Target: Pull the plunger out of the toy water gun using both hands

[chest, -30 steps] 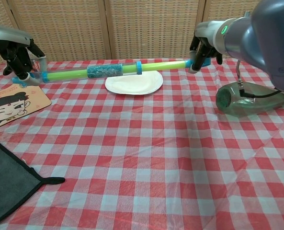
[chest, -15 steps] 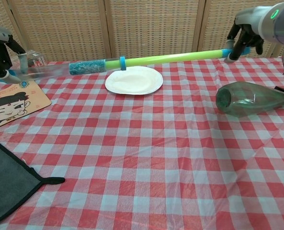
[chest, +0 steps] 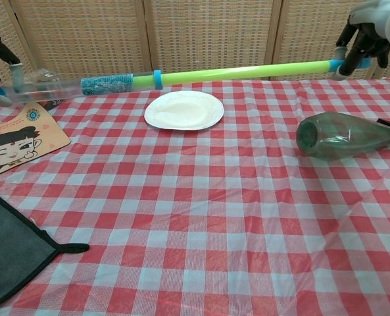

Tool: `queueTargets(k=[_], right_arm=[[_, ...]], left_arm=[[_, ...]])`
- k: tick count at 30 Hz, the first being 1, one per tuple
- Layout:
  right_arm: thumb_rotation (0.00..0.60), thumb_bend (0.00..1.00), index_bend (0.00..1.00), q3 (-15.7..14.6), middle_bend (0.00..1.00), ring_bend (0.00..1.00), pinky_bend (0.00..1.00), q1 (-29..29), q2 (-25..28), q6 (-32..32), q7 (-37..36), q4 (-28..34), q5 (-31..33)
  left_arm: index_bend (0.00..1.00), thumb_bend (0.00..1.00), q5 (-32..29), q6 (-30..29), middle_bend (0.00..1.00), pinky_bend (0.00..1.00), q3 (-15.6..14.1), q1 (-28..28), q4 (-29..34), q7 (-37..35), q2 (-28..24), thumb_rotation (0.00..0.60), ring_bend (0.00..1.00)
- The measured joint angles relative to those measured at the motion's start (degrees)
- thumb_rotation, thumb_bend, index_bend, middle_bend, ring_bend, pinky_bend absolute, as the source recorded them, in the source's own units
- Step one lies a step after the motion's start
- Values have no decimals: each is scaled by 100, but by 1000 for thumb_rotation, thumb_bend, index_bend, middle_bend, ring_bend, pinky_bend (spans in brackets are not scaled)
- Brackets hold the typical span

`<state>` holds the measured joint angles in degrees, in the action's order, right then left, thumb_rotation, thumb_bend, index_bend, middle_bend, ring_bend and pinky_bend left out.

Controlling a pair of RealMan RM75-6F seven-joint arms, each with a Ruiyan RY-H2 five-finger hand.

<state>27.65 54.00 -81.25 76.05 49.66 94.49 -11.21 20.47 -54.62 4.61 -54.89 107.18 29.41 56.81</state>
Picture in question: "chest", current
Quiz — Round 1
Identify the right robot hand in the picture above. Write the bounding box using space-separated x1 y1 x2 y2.
331 0 390 82

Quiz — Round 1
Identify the green and blue water pump toy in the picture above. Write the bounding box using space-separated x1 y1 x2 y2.
0 58 375 106

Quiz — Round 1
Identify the red white checkered tablecloth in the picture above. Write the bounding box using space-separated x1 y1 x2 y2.
0 76 390 316

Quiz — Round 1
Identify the clear plastic capsule box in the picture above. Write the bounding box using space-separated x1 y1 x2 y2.
25 68 67 108

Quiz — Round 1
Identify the cartoon face printed board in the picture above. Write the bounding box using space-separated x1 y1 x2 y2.
0 101 72 180

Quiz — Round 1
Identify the dark grey cloth black trim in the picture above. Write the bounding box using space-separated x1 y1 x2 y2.
0 186 90 313

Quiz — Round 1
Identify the white paper plate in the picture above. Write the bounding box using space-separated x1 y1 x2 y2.
143 91 224 132

